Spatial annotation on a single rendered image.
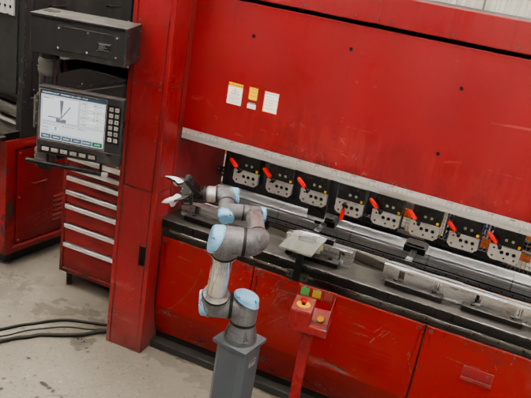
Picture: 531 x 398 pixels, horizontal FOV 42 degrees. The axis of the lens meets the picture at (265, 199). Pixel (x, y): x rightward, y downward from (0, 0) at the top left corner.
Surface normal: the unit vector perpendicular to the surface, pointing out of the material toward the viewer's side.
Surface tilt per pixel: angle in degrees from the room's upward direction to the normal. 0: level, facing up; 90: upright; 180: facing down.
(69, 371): 0
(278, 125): 90
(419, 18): 90
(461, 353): 90
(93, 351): 0
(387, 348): 90
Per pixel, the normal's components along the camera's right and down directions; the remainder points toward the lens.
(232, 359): -0.53, 0.23
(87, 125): -0.13, 0.34
